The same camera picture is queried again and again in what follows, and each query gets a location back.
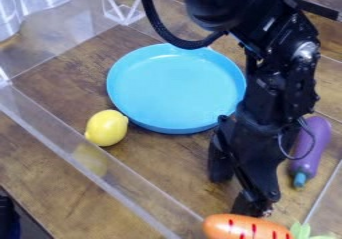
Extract purple toy eggplant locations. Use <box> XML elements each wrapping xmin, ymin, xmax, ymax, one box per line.
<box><xmin>289</xmin><ymin>116</ymin><xmax>332</xmax><ymax>188</ymax></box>

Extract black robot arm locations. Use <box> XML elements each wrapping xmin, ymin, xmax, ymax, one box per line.
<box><xmin>185</xmin><ymin>0</ymin><xmax>320</xmax><ymax>217</ymax></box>

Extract blue round plate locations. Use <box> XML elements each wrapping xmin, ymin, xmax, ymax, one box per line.
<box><xmin>107</xmin><ymin>44</ymin><xmax>246</xmax><ymax>134</ymax></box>

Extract orange toy carrot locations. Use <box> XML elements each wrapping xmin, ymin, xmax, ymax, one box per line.
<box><xmin>202</xmin><ymin>214</ymin><xmax>337</xmax><ymax>239</ymax></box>

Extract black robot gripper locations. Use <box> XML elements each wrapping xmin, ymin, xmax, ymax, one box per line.
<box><xmin>207</xmin><ymin>115</ymin><xmax>299</xmax><ymax>217</ymax></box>

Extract black braided cable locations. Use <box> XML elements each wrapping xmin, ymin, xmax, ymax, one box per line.
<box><xmin>135</xmin><ymin>0</ymin><xmax>231</xmax><ymax>51</ymax></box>

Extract clear acrylic corner bracket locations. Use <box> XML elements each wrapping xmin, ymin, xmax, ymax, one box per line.
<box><xmin>102</xmin><ymin>0</ymin><xmax>146</xmax><ymax>26</ymax></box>

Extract clear acrylic enclosure wall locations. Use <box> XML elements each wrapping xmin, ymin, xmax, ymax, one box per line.
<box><xmin>0</xmin><ymin>0</ymin><xmax>342</xmax><ymax>239</ymax></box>

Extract yellow toy lemon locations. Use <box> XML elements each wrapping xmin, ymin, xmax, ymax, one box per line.
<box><xmin>84</xmin><ymin>110</ymin><xmax>128</xmax><ymax>147</ymax></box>

